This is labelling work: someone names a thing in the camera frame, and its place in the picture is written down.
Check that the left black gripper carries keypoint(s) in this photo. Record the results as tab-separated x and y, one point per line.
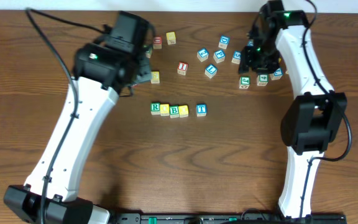
145	72

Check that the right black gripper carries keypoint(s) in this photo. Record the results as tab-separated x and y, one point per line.
247	60

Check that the green R block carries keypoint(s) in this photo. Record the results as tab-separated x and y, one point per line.
155	108

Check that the yellow O block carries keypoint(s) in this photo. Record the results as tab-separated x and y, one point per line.
183	111
164	109

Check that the green B block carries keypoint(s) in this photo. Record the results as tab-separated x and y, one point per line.
174	111

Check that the blue T block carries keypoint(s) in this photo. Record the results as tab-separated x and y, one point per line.
201	110

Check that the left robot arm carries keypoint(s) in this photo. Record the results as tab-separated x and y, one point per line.
50	192

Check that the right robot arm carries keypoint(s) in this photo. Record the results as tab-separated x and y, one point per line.
313	119

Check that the yellow block centre left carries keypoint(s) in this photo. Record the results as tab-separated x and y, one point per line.
155	77

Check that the blue L block right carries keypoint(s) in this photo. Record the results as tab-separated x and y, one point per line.
276	75

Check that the blue l block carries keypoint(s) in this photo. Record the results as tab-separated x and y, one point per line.
210	71
276	75

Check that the green Z block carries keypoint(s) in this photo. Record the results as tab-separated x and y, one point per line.
148	53

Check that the green 4 block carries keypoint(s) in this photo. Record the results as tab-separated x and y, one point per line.
262	80

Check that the blue 5 block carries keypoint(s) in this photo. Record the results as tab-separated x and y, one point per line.
236	58

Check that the green J block lower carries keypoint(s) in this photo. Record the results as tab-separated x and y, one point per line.
244	82

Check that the red U block left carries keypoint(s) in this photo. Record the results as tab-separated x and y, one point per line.
157	42

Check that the red I block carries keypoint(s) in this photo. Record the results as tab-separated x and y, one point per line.
182	68

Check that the blue D block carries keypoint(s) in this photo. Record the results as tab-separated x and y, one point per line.
223	42

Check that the blue P block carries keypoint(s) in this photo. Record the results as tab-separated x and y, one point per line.
219	56

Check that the yellow block top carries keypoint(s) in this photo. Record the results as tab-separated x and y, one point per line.
171	38

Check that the blue L block centre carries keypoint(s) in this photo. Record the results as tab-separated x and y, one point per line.
210	71

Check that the blue 2 block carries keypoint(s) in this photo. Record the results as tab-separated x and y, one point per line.
202	54

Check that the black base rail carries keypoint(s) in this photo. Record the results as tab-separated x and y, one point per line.
247	218

